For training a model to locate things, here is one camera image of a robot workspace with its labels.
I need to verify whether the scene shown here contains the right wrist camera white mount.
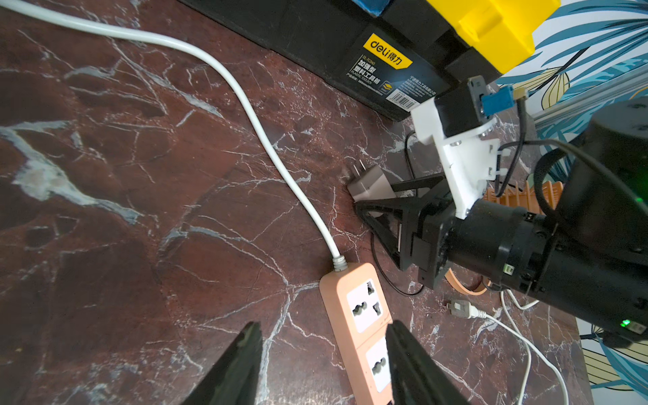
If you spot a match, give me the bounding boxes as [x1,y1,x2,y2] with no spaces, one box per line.
[410,76,528,219]

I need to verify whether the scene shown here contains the white power strip cord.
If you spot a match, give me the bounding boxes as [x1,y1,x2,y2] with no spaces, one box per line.
[0,0,349,272]

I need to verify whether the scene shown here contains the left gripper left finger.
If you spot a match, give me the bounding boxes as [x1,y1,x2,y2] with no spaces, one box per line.
[182,322,263,404]

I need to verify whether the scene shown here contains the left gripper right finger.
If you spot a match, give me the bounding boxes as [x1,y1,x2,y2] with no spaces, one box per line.
[386,321,468,405]

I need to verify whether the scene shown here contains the small orange desk fan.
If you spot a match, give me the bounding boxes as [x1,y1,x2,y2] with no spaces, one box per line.
[445,182,564,296]

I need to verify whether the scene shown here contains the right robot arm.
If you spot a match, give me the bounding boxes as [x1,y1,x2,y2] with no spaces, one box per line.
[354,97,647,347]

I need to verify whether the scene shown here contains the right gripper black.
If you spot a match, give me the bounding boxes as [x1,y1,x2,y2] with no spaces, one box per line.
[354,174,457,289]

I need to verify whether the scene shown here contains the white fan cable with plug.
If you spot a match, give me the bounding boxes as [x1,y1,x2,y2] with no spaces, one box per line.
[444,289,570,405]

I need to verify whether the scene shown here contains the yellow black toolbox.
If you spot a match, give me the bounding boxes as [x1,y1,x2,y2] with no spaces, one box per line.
[190,0,560,121]

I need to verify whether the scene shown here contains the pink USB charger adapter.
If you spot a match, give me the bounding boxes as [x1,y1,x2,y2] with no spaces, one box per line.
[347,160,396,203]

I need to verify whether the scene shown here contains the pink power strip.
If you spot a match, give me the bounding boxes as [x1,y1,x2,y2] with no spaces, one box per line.
[319,263,393,404]

